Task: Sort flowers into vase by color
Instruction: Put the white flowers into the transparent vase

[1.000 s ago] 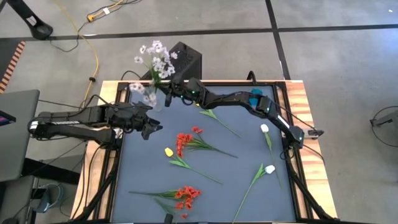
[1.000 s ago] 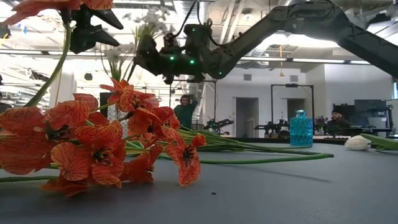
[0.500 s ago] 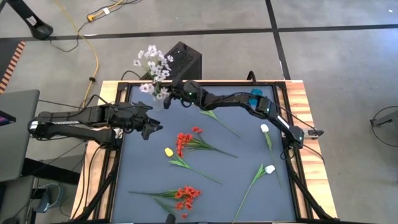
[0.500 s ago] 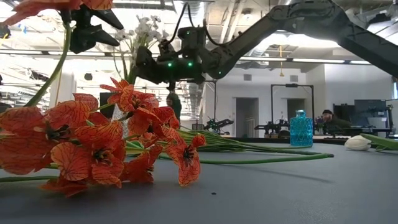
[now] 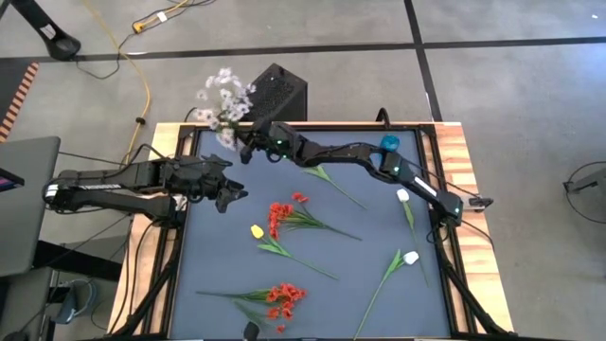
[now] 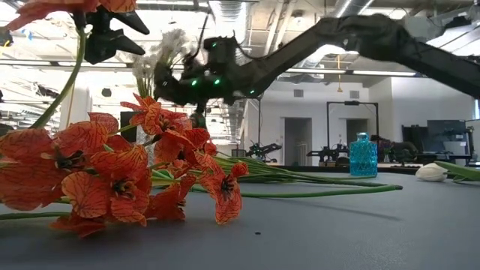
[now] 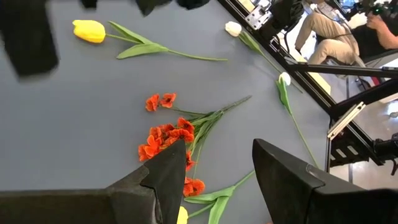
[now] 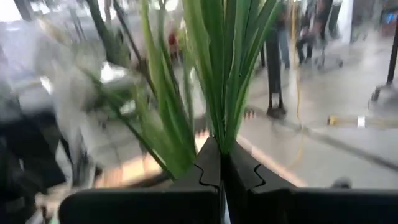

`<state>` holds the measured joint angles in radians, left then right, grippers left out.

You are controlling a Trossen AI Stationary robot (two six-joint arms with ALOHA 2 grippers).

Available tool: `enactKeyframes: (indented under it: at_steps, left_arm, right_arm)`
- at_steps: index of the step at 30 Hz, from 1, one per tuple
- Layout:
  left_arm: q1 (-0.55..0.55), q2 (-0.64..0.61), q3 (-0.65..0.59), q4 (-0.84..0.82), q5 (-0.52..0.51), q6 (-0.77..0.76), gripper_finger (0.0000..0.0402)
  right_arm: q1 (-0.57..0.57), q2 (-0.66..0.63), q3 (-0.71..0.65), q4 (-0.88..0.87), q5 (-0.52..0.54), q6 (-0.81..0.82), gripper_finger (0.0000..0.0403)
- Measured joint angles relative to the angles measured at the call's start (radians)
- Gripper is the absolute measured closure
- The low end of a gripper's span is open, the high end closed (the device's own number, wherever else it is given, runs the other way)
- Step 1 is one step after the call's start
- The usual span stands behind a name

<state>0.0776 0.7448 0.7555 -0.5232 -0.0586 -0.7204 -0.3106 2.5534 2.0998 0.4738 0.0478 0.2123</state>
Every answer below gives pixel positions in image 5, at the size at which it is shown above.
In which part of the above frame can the dark monitor corner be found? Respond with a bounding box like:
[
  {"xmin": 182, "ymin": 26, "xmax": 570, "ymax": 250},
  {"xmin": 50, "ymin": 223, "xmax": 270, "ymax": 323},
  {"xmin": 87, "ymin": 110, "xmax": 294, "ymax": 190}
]
[{"xmin": 0, "ymin": 168, "xmax": 26, "ymax": 193}]

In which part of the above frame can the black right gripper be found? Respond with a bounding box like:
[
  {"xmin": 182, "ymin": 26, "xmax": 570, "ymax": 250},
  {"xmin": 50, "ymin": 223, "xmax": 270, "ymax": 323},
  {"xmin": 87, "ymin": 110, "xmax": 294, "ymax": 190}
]
[{"xmin": 236, "ymin": 119, "xmax": 305, "ymax": 165}]

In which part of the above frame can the black stand leg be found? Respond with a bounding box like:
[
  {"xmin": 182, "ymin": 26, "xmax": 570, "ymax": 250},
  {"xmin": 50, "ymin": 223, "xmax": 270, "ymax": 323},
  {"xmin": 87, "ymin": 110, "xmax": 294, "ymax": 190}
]
[{"xmin": 9, "ymin": 0, "xmax": 82, "ymax": 63}]

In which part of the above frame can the lilac white flower bunch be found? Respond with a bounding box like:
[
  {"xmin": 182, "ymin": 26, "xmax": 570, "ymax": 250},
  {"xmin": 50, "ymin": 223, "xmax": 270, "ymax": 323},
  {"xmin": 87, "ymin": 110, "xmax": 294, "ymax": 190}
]
[{"xmin": 195, "ymin": 66, "xmax": 258, "ymax": 153}]

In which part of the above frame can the white tulip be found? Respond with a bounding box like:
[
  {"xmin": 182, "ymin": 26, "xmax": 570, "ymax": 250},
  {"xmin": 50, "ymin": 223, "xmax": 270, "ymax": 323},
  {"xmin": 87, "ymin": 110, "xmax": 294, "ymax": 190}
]
[
  {"xmin": 396, "ymin": 188, "xmax": 430, "ymax": 288},
  {"xmin": 353, "ymin": 249, "xmax": 421, "ymax": 341}
]

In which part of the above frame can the black mat orange striped edge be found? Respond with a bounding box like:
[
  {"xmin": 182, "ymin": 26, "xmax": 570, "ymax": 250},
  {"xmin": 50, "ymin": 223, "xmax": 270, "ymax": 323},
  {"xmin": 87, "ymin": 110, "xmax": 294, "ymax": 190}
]
[{"xmin": 0, "ymin": 61, "xmax": 41, "ymax": 143}]

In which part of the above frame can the wooden table board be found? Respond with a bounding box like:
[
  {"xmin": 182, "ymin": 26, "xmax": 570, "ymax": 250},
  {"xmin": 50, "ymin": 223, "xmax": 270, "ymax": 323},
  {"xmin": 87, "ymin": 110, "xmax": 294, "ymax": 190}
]
[{"xmin": 107, "ymin": 121, "xmax": 516, "ymax": 335}]

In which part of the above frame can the black mesh computer tower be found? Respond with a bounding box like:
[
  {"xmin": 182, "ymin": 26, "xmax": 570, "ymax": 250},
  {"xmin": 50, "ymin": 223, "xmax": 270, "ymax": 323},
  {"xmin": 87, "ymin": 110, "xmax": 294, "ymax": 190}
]
[{"xmin": 239, "ymin": 63, "xmax": 309, "ymax": 123}]

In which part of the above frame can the orange red flower bunch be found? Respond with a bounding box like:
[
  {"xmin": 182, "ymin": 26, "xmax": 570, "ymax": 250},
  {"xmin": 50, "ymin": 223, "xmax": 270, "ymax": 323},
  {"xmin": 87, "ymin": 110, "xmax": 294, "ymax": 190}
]
[
  {"xmin": 195, "ymin": 282, "xmax": 309, "ymax": 335},
  {"xmin": 267, "ymin": 191, "xmax": 364, "ymax": 242}
]

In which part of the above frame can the yellow extension cable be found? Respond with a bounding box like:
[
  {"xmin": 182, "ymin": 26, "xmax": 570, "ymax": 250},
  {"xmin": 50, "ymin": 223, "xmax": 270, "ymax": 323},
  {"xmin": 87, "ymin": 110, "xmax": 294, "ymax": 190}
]
[{"xmin": 82, "ymin": 0, "xmax": 190, "ymax": 167}]

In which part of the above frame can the black aluminium table frame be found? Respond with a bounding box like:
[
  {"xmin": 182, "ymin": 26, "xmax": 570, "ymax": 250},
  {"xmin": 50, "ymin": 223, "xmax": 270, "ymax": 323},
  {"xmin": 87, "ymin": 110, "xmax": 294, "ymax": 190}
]
[{"xmin": 108, "ymin": 121, "xmax": 517, "ymax": 341}]

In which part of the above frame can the black ring stand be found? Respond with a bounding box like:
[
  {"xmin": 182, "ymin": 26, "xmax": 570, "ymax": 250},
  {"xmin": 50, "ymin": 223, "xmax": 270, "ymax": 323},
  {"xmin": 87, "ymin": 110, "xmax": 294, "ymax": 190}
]
[{"xmin": 561, "ymin": 160, "xmax": 606, "ymax": 226}]

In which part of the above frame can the yellow tulip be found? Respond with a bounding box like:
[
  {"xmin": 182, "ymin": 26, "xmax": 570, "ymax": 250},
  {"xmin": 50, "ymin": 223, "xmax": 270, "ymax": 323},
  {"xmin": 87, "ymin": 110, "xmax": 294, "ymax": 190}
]
[
  {"xmin": 249, "ymin": 224, "xmax": 340, "ymax": 281},
  {"xmin": 302, "ymin": 164, "xmax": 368, "ymax": 211}
]

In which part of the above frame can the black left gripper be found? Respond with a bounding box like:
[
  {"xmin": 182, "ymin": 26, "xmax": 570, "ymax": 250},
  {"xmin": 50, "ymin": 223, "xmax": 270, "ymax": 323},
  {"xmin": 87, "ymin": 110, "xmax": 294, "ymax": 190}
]
[{"xmin": 162, "ymin": 154, "xmax": 250, "ymax": 214}]

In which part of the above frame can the grey desk surface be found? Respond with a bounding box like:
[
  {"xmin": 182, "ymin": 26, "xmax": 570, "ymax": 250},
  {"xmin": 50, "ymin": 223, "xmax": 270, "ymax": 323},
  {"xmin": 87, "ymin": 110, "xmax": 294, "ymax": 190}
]
[{"xmin": 0, "ymin": 135, "xmax": 62, "ymax": 278}]

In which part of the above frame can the black floor cable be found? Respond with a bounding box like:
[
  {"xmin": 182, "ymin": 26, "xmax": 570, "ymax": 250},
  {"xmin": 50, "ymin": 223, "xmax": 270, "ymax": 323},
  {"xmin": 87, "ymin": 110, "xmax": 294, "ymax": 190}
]
[{"xmin": 74, "ymin": 27, "xmax": 143, "ymax": 81}]

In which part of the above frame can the blue cut glass vase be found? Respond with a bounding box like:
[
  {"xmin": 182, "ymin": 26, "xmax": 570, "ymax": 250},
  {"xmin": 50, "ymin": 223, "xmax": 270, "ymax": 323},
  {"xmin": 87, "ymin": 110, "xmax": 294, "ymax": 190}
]
[{"xmin": 380, "ymin": 134, "xmax": 401, "ymax": 154}]

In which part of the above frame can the grey blue table mat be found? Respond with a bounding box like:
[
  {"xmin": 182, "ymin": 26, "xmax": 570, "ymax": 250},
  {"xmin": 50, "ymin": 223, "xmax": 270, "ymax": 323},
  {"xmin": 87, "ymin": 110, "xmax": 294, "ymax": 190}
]
[{"xmin": 169, "ymin": 129, "xmax": 452, "ymax": 339}]

